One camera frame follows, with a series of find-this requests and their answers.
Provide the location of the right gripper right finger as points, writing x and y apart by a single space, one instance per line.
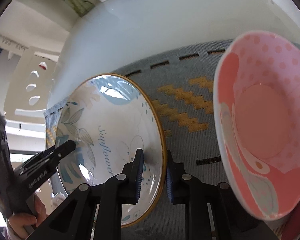
211 211

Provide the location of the white chair far left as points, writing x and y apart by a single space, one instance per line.
31 81

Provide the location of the blue patterned table mat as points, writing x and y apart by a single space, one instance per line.
179 83

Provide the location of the pink polka dot bowl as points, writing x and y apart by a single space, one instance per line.
256 104

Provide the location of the round sunflower plate gold rim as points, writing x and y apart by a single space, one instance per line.
109 117

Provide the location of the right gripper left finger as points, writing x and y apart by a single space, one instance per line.
95 212

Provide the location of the person's left hand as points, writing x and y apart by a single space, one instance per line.
15 228

